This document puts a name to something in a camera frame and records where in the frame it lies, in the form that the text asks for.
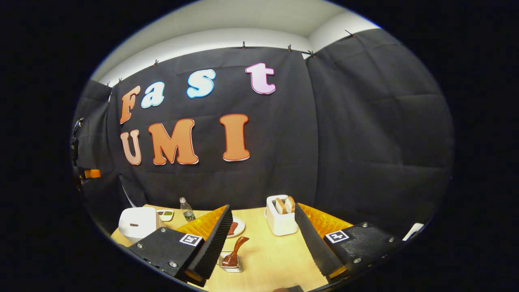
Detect white round plate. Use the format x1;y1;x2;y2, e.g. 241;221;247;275
227;216;246;238

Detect row of black clips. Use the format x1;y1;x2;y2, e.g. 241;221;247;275
105;29;356;88

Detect brown wooden spoon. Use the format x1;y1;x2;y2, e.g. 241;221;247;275
222;236;250;267

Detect black backdrop cloth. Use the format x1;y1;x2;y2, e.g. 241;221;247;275
71;29;455;240

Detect white flat object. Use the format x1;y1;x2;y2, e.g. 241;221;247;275
403;222;425;240

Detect white toaster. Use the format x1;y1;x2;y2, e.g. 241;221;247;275
266;195;299;236

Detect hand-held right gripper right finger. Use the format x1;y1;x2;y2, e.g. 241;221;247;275
294;202;406;284

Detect white rice cooker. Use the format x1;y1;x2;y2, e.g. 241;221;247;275
118;207;161;244

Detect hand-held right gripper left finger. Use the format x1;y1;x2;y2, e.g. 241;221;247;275
128;204;234;288

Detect clear plastic water bottle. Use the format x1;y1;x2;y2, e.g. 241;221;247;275
180;197;196;222

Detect clear chopstick holder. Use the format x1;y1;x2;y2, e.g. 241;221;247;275
219;251;244;273

